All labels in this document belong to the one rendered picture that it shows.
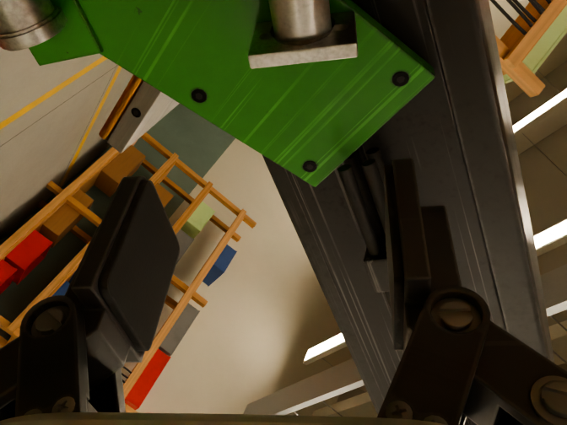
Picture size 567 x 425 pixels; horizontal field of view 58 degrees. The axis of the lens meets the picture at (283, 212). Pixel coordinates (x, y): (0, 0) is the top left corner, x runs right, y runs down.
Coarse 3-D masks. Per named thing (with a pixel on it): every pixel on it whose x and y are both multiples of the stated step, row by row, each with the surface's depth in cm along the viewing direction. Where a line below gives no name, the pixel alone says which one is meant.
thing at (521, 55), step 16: (512, 0) 265; (528, 0) 267; (544, 0) 302; (560, 0) 270; (528, 16) 267; (544, 16) 268; (560, 16) 282; (512, 32) 311; (528, 32) 267; (544, 32) 274; (560, 32) 282; (512, 48) 269; (528, 48) 267; (544, 48) 281; (512, 64) 266; (528, 64) 279; (512, 80) 298; (528, 80) 272
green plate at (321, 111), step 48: (96, 0) 29; (144, 0) 28; (192, 0) 28; (240, 0) 28; (336, 0) 27; (144, 48) 30; (192, 48) 30; (240, 48) 30; (384, 48) 29; (192, 96) 32; (240, 96) 32; (288, 96) 32; (336, 96) 32; (384, 96) 31; (288, 144) 34; (336, 144) 34
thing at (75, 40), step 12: (60, 0) 28; (72, 0) 28; (72, 12) 29; (72, 24) 29; (84, 24) 29; (60, 36) 30; (72, 36) 30; (84, 36) 30; (96, 36) 30; (36, 48) 31; (48, 48) 31; (60, 48) 30; (72, 48) 30; (84, 48) 30; (96, 48) 30; (36, 60) 31; (48, 60) 31; (60, 60) 31
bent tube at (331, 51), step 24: (288, 0) 24; (312, 0) 24; (264, 24) 28; (288, 24) 25; (312, 24) 25; (336, 24) 27; (264, 48) 26; (288, 48) 26; (312, 48) 25; (336, 48) 25
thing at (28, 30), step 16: (0, 0) 25; (16, 0) 26; (32, 0) 26; (48, 0) 27; (0, 16) 26; (16, 16) 26; (32, 16) 26; (48, 16) 27; (64, 16) 28; (0, 32) 27; (16, 32) 26; (32, 32) 26; (48, 32) 27; (16, 48) 27
